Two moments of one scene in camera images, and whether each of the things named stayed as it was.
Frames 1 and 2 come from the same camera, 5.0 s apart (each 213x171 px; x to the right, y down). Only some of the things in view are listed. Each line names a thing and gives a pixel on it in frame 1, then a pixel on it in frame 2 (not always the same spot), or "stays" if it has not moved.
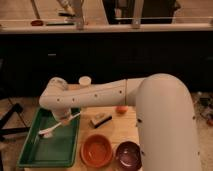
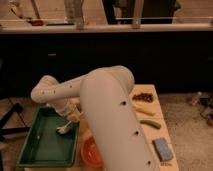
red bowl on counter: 37,23 stays
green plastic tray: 60,150 stays
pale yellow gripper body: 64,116 -> 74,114
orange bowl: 96,151 stays
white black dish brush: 47,133 -> 62,130
